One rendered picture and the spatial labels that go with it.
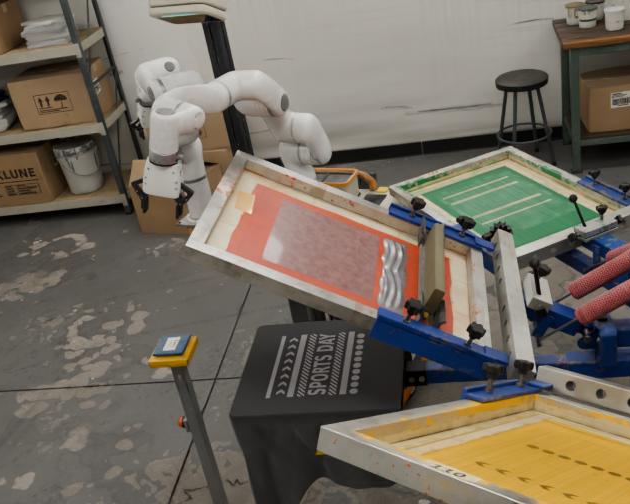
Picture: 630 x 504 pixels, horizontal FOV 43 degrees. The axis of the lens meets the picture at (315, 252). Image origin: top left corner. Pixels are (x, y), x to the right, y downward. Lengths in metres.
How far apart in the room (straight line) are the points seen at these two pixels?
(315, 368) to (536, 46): 3.97
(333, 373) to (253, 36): 3.98
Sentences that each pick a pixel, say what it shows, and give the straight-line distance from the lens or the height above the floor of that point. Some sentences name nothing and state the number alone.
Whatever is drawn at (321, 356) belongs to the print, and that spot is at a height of 0.95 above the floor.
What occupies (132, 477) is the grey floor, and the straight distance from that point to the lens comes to 3.71.
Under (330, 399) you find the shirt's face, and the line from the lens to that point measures 2.25.
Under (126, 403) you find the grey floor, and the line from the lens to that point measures 4.14.
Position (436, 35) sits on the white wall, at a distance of 5.88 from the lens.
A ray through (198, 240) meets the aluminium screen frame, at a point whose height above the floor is 1.52.
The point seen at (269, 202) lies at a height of 1.43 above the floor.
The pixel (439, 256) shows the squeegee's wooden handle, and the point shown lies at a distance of 2.16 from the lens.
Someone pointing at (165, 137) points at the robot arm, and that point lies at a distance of 2.10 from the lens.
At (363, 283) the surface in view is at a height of 1.27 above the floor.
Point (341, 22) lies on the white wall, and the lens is 5.88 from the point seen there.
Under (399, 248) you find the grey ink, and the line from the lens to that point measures 2.32.
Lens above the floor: 2.35
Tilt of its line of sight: 28 degrees down
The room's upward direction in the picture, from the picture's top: 11 degrees counter-clockwise
